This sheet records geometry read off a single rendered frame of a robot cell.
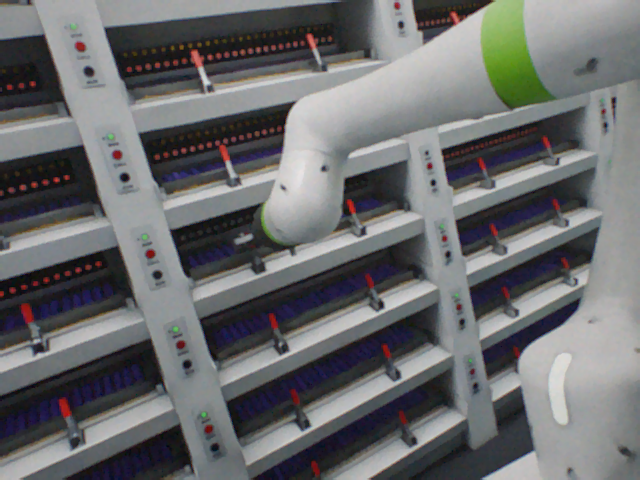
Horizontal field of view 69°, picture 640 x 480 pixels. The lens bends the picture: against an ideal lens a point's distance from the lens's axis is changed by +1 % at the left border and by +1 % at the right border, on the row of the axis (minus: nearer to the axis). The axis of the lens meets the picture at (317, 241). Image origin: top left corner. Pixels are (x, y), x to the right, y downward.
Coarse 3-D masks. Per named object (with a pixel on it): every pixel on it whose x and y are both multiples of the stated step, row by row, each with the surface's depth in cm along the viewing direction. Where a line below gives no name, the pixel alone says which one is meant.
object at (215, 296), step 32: (352, 192) 129; (384, 192) 130; (384, 224) 117; (416, 224) 118; (288, 256) 107; (320, 256) 106; (352, 256) 111; (192, 288) 99; (224, 288) 97; (256, 288) 101
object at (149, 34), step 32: (416, 0) 137; (448, 0) 142; (480, 0) 148; (128, 32) 104; (160, 32) 107; (192, 32) 110; (224, 32) 113; (256, 32) 117; (0, 64) 94; (160, 128) 108; (192, 128) 111; (32, 160) 98; (96, 192) 103; (384, 256) 138
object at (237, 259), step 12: (384, 204) 122; (396, 204) 123; (348, 216) 118; (360, 216) 118; (372, 216) 119; (336, 228) 116; (240, 252) 106; (264, 252) 108; (204, 264) 103; (216, 264) 103; (228, 264) 104; (240, 264) 105; (192, 276) 101; (204, 276) 102
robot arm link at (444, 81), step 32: (448, 32) 51; (480, 32) 46; (416, 64) 53; (448, 64) 49; (480, 64) 47; (320, 96) 67; (352, 96) 61; (384, 96) 57; (416, 96) 54; (448, 96) 51; (480, 96) 49; (288, 128) 70; (320, 128) 66; (352, 128) 63; (384, 128) 60; (416, 128) 59
